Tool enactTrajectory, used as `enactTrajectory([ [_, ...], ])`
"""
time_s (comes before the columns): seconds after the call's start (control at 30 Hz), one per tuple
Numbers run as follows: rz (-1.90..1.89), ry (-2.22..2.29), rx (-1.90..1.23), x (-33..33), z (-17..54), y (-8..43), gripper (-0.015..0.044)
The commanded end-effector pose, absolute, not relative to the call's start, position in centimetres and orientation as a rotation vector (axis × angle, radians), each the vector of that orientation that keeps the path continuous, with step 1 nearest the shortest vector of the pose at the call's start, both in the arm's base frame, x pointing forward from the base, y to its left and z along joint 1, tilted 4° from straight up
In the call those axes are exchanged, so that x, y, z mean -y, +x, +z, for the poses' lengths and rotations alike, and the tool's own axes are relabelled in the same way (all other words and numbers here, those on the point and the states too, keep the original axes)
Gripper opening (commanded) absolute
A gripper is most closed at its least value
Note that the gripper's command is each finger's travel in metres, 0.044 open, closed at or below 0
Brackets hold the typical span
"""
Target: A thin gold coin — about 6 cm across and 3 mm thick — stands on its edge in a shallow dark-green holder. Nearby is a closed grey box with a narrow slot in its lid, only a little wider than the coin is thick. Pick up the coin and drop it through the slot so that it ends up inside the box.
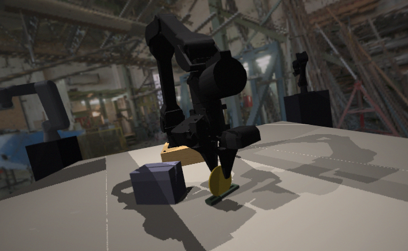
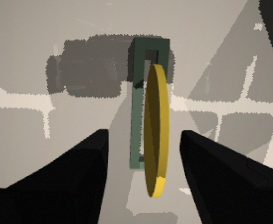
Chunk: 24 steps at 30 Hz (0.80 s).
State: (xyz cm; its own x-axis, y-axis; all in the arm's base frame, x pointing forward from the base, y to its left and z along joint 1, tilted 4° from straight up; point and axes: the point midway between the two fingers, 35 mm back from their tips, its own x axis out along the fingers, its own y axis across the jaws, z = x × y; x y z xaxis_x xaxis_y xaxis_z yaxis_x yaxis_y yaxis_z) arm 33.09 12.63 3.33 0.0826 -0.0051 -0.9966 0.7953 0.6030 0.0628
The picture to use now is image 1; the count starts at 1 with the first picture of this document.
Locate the gold coin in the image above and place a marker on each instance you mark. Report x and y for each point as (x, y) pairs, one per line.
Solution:
(217, 182)

